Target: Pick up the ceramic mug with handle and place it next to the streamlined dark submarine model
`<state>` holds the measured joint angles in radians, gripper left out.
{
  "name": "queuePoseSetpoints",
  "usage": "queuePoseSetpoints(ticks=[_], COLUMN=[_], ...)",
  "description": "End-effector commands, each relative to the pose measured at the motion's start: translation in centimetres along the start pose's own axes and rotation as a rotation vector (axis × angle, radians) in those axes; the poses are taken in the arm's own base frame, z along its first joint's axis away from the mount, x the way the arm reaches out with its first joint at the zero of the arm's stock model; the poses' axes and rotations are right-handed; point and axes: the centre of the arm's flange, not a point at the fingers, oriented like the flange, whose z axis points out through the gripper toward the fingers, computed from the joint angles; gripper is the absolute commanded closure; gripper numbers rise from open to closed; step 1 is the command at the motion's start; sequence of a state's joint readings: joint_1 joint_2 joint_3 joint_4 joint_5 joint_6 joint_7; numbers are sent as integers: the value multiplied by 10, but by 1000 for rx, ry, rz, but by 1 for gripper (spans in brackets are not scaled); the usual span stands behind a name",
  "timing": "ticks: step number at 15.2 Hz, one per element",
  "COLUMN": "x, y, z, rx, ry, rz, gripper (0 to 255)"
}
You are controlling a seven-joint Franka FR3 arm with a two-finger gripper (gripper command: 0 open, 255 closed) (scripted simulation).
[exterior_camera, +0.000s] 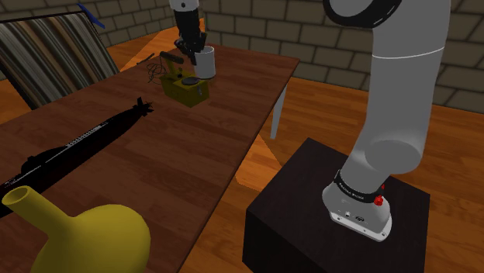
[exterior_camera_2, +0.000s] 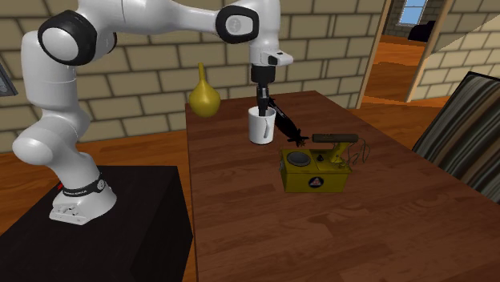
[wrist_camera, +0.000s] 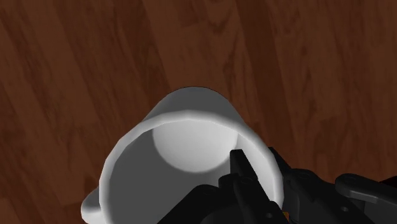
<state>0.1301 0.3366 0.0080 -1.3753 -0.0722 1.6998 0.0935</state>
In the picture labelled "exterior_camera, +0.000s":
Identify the yellow box device with handle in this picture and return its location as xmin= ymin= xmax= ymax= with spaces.
xmin=146 ymin=50 xmax=212 ymax=109

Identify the black robot stand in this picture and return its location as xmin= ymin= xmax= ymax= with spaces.
xmin=241 ymin=136 xmax=431 ymax=273

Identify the black submarine model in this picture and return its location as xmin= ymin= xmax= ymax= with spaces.
xmin=0 ymin=96 xmax=155 ymax=219

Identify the blue stick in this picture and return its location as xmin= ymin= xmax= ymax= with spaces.
xmin=76 ymin=3 xmax=106 ymax=29

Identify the brown wooden table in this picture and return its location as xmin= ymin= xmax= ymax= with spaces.
xmin=0 ymin=27 xmax=301 ymax=273

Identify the white cup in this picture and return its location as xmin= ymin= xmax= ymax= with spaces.
xmin=194 ymin=45 xmax=217 ymax=81

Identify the yellow vase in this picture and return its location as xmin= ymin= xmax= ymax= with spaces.
xmin=1 ymin=185 xmax=152 ymax=273

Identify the striped framed panel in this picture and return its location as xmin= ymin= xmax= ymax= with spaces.
xmin=0 ymin=10 xmax=121 ymax=112

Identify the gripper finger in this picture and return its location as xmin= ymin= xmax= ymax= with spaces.
xmin=195 ymin=31 xmax=209 ymax=54
xmin=175 ymin=37 xmax=197 ymax=66

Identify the dark thin pen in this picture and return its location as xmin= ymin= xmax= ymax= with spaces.
xmin=136 ymin=52 xmax=157 ymax=66

